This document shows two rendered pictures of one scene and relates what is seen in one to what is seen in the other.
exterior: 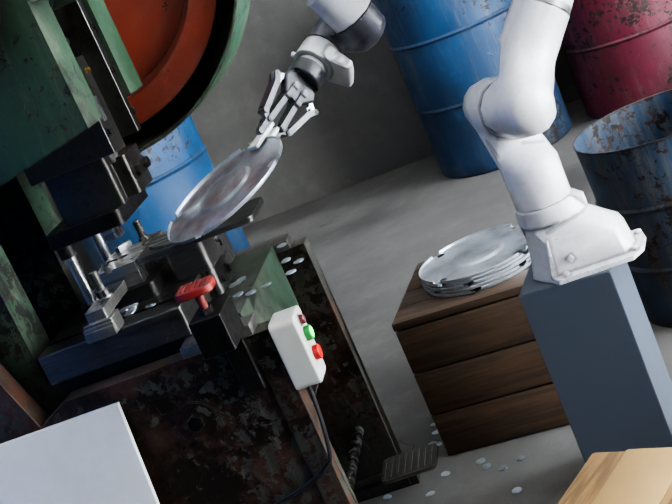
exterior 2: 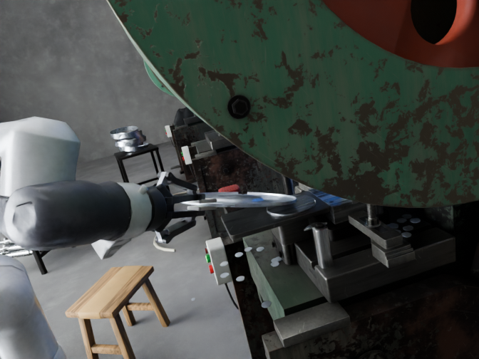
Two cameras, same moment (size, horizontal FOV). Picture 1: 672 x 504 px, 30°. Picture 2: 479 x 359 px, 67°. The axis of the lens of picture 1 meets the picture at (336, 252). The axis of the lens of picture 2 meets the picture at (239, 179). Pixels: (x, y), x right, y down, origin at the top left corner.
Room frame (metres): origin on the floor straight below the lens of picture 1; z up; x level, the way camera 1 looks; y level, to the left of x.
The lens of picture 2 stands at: (3.18, -0.15, 1.14)
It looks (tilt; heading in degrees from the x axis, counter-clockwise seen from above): 17 degrees down; 158
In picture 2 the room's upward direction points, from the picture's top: 13 degrees counter-clockwise
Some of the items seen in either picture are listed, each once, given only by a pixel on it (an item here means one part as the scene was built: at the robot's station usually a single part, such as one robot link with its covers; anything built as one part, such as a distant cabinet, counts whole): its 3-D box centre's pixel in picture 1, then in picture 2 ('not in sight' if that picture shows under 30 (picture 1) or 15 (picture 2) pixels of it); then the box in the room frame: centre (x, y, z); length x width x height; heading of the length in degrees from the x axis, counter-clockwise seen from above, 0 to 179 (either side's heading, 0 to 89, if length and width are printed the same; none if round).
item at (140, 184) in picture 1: (82, 132); not in sight; (2.45, 0.36, 1.04); 0.17 x 0.15 x 0.30; 77
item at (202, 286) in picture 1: (202, 304); (231, 198); (2.08, 0.25, 0.72); 0.07 x 0.06 x 0.08; 77
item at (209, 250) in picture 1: (212, 255); (277, 233); (2.42, 0.23, 0.72); 0.25 x 0.14 x 0.14; 77
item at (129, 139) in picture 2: not in sight; (139, 163); (-0.66, 0.34, 0.40); 0.45 x 0.40 x 0.79; 179
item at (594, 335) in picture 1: (607, 365); not in sight; (2.28, -0.40, 0.23); 0.18 x 0.18 x 0.45; 66
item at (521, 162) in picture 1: (512, 138); (15, 321); (2.32, -0.39, 0.71); 0.18 x 0.11 x 0.25; 11
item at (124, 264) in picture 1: (128, 266); (336, 201); (2.46, 0.39, 0.76); 0.15 x 0.09 x 0.05; 167
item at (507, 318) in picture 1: (510, 332); not in sight; (2.77, -0.30, 0.18); 0.40 x 0.38 x 0.35; 70
